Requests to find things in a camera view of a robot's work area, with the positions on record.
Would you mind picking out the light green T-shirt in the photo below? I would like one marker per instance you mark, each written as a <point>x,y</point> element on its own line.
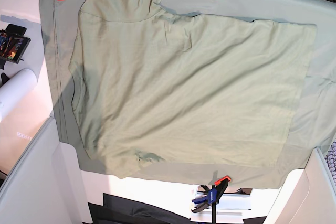
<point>152,86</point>

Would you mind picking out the blue orange bar clamp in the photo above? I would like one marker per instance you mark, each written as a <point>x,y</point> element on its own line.
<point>211,196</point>

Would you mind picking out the black fabric under table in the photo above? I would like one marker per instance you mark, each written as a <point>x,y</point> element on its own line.
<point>120,210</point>

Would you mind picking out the green table cover cloth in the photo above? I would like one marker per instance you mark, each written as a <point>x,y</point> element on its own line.
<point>313,125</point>

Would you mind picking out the white paper roll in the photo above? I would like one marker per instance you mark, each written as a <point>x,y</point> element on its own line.
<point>15,89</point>

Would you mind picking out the black tablet with stand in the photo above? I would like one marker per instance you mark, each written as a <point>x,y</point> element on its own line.
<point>13,43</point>

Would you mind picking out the patterned mesh mat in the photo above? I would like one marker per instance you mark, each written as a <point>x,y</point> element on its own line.
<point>331,159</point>

